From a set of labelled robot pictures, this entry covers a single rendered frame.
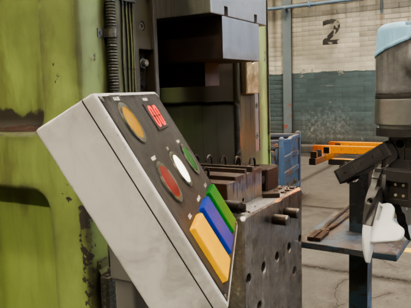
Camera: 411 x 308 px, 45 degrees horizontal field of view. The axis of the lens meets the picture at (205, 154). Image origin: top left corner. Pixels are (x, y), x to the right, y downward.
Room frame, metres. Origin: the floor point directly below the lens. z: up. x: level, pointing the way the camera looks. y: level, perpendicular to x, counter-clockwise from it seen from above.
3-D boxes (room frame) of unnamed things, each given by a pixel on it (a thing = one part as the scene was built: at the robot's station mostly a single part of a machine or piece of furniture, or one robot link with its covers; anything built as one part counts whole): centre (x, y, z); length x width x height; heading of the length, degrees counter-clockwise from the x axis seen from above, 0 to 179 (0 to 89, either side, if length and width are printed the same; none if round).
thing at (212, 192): (0.80, -0.02, 1.01); 0.07 x 0.05 x 0.07; 174
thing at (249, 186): (1.34, 0.08, 0.96); 0.42 x 0.20 x 0.09; 59
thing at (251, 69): (1.57, -0.15, 1.27); 0.09 x 0.02 x 0.17; 149
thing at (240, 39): (1.34, 0.08, 1.32); 0.42 x 0.20 x 0.10; 59
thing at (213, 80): (1.38, 0.10, 1.24); 0.30 x 0.07 x 0.06; 59
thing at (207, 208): (0.70, -0.01, 1.01); 0.07 x 0.05 x 0.07; 174
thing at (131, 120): (0.61, 0.09, 1.16); 0.05 x 0.03 x 0.04; 149
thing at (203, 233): (0.60, 0.00, 1.01); 0.07 x 0.05 x 0.07; 174
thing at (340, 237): (1.57, -0.49, 0.73); 0.40 x 0.30 x 0.02; 148
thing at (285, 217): (1.22, -0.18, 0.87); 0.04 x 0.03 x 0.03; 59
